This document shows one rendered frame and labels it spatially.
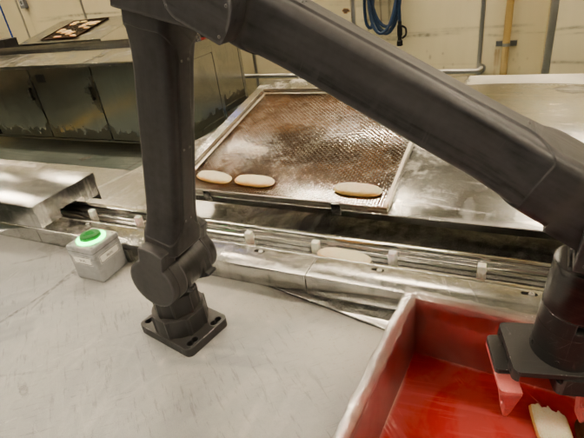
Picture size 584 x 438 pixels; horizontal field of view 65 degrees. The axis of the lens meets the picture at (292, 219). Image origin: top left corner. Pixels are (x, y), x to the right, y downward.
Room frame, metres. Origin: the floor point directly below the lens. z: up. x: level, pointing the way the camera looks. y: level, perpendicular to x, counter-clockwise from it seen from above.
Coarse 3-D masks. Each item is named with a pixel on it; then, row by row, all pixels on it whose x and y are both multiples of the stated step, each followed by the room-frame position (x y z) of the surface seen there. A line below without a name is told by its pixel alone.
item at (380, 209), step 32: (256, 96) 1.35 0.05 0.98; (288, 96) 1.33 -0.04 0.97; (320, 96) 1.28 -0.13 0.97; (256, 160) 1.02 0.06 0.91; (288, 160) 0.99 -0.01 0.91; (320, 160) 0.96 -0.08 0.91; (384, 160) 0.90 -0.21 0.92; (224, 192) 0.89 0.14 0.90; (256, 192) 0.89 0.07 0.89; (320, 192) 0.84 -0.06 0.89
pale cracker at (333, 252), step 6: (318, 252) 0.68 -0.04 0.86; (324, 252) 0.67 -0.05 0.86; (330, 252) 0.67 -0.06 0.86; (336, 252) 0.66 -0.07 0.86; (342, 252) 0.66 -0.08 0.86; (348, 252) 0.66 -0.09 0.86; (354, 252) 0.66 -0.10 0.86; (360, 252) 0.66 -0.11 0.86; (336, 258) 0.65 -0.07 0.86; (342, 258) 0.65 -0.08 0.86; (348, 258) 0.64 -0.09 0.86; (354, 258) 0.64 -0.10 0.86; (360, 258) 0.64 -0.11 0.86; (366, 258) 0.64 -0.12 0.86
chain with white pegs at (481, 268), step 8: (80, 216) 1.00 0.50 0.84; (96, 216) 0.96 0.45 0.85; (136, 216) 0.89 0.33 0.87; (128, 224) 0.92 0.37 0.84; (136, 224) 0.89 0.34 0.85; (248, 232) 0.76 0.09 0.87; (232, 240) 0.79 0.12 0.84; (248, 240) 0.76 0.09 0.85; (288, 248) 0.73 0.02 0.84; (312, 248) 0.69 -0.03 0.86; (320, 248) 0.70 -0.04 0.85; (392, 256) 0.62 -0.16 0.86; (392, 264) 0.62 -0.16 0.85; (480, 264) 0.56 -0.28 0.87; (448, 272) 0.59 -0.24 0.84; (480, 272) 0.56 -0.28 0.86; (496, 280) 0.55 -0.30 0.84
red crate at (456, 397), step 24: (432, 360) 0.43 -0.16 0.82; (408, 384) 0.40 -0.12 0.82; (432, 384) 0.39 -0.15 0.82; (456, 384) 0.39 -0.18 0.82; (480, 384) 0.38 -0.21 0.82; (528, 384) 0.37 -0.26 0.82; (408, 408) 0.36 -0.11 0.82; (432, 408) 0.36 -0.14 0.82; (456, 408) 0.35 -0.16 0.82; (480, 408) 0.35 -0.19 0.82; (528, 408) 0.34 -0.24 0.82; (552, 408) 0.34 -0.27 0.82; (384, 432) 0.34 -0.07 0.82; (408, 432) 0.33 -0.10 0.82; (432, 432) 0.33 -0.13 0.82; (456, 432) 0.32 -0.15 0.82; (480, 432) 0.32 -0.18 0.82; (504, 432) 0.32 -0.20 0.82; (528, 432) 0.31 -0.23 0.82
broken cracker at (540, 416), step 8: (536, 408) 0.33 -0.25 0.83; (544, 408) 0.33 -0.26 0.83; (536, 416) 0.32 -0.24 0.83; (544, 416) 0.32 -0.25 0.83; (552, 416) 0.32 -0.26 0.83; (560, 416) 0.32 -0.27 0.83; (536, 424) 0.31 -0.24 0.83; (544, 424) 0.31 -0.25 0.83; (552, 424) 0.31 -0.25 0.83; (560, 424) 0.31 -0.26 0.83; (568, 424) 0.31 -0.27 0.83; (536, 432) 0.31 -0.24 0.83; (544, 432) 0.30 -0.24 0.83; (552, 432) 0.30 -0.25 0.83; (560, 432) 0.30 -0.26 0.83; (568, 432) 0.30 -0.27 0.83
